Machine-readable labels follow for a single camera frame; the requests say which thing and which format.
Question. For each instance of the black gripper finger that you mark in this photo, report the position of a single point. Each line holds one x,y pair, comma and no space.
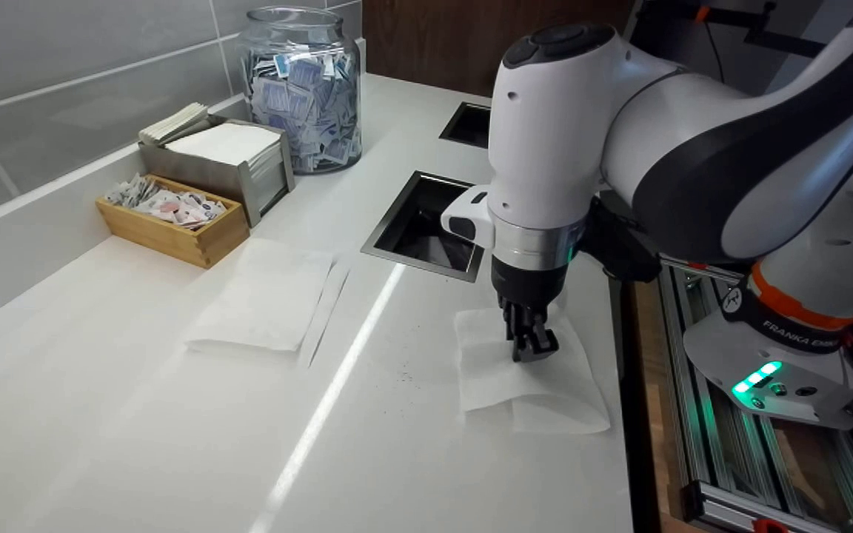
517,331
545,343

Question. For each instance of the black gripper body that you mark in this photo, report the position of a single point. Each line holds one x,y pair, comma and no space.
532,286

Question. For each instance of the white paper towel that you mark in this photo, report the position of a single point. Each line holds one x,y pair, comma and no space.
545,394
258,305

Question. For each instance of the aluminium rail robot base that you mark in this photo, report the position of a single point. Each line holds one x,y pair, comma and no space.
711,446

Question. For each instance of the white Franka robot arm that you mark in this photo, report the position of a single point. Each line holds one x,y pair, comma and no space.
564,128

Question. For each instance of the steel-framed waste bin opening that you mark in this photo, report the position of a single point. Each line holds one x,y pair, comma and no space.
412,227

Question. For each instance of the wooden base board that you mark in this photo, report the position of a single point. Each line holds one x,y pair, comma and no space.
656,417

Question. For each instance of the dark brown cabinet panel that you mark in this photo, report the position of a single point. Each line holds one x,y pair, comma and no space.
416,40

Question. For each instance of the glass jar with packets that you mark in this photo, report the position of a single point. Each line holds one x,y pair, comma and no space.
302,98

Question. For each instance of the steel napkin dispenser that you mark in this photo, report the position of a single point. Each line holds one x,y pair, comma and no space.
234,152

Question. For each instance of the wooden box with packets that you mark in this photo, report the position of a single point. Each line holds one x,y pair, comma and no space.
175,237

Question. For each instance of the beige folded napkin stack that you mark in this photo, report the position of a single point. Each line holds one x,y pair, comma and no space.
175,122

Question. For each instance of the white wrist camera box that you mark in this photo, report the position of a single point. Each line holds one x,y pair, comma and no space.
465,211

